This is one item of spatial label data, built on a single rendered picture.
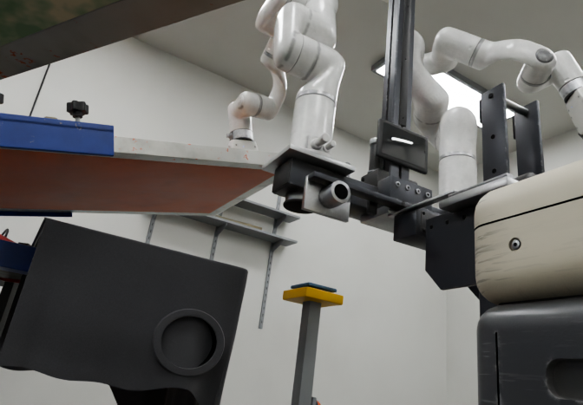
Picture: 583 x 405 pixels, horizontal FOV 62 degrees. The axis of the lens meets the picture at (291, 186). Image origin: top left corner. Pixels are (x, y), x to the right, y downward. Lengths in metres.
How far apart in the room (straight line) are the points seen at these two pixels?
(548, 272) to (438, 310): 4.48
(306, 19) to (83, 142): 0.58
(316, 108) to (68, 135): 0.52
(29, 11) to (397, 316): 4.28
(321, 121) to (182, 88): 2.97
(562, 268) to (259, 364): 3.37
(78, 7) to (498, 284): 0.45
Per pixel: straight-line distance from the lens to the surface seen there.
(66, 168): 1.23
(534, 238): 0.49
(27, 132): 1.09
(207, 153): 1.19
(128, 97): 3.80
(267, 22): 1.46
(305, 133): 1.04
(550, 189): 0.50
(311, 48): 1.14
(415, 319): 4.71
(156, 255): 1.15
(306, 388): 1.41
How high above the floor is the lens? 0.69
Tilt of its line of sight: 23 degrees up
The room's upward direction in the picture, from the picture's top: 8 degrees clockwise
